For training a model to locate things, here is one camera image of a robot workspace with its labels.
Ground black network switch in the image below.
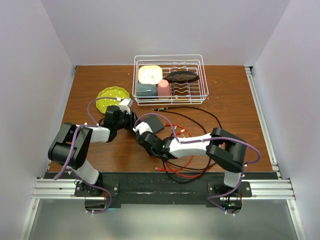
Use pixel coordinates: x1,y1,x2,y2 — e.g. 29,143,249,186
142,115,165,134

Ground red ethernet cable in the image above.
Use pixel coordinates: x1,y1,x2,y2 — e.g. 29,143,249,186
155,123,216,179

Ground black ethernet cable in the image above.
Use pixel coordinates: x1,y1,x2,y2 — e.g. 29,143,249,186
151,106,223,185

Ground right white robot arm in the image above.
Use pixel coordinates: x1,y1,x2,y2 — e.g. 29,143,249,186
133,127,248,197

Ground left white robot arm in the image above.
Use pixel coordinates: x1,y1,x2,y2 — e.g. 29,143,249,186
48,105,138,196

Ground green scalloped plate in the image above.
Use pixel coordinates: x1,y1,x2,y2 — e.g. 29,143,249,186
95,86,130,114

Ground grey-blue cup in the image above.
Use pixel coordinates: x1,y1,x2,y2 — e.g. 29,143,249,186
136,83,158,97

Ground pink plastic cup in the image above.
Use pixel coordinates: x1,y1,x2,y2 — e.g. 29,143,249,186
157,79,171,99

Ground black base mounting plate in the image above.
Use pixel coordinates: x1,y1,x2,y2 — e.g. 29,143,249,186
74,171,279,210

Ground yellow square bowl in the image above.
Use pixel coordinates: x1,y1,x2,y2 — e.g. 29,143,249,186
138,65,163,85

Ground dark brown oval plate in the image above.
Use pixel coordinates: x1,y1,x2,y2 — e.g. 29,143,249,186
164,71,200,83

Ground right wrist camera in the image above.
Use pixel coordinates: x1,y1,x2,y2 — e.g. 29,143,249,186
132,121,153,136

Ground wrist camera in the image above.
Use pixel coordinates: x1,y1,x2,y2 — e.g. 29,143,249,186
118,98,133,115
132,121,153,136

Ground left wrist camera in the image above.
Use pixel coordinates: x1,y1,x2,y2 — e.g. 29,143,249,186
118,98,133,115

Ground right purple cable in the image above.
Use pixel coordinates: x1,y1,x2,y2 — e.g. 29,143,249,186
133,115,262,215

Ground purple cable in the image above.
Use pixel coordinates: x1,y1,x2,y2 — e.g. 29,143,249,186
133,115,262,215
53,96,123,215

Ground white wire dish rack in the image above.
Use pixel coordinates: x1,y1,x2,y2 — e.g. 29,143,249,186
132,54,209,106

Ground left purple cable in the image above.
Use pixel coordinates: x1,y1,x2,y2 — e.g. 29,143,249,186
53,96,123,215

